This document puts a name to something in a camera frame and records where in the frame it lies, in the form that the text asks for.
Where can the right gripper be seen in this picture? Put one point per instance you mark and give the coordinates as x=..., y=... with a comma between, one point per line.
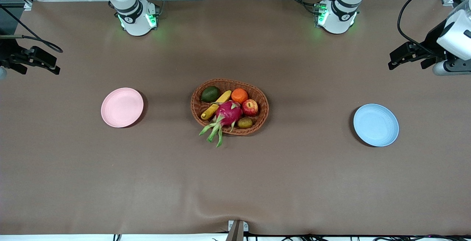
x=8, y=53

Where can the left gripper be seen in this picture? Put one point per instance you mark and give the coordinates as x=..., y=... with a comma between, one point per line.
x=431, y=45

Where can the red apple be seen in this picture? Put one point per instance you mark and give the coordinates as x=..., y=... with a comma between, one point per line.
x=250, y=107

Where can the yellow banana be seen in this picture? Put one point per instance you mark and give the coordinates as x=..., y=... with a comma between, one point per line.
x=211, y=109

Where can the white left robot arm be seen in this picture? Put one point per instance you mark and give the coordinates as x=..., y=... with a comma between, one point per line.
x=340, y=16

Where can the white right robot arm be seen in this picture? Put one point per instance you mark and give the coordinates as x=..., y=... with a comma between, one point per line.
x=128, y=16

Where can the blue plate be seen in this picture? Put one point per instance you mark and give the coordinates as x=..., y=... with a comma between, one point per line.
x=376, y=125

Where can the pink plate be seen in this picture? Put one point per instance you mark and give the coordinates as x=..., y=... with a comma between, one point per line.
x=121, y=107

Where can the brown wicker basket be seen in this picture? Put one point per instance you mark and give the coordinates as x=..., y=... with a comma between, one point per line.
x=259, y=105

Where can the orange fruit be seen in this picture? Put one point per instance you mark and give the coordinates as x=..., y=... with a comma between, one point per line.
x=239, y=96

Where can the brown kiwi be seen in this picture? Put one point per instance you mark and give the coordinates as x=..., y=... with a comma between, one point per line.
x=245, y=123

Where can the green avocado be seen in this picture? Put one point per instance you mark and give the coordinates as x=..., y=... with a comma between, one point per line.
x=209, y=94

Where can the pink dragon fruit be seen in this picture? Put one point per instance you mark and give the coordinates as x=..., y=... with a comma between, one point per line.
x=229, y=113

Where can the brown table cloth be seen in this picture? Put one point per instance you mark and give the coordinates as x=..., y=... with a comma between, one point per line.
x=235, y=182

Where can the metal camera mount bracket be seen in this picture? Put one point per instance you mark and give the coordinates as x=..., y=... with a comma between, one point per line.
x=237, y=230

